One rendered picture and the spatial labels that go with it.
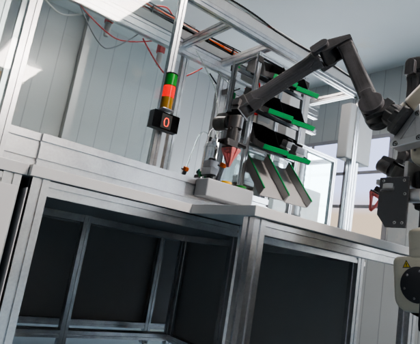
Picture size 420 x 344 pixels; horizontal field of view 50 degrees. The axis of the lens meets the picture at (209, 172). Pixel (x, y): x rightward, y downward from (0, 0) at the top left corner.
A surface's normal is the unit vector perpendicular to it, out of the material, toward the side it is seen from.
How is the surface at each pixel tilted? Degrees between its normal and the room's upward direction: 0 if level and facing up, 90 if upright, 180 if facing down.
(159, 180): 90
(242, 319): 90
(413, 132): 90
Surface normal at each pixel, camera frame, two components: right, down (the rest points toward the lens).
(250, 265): 0.60, -0.05
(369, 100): -0.53, -0.54
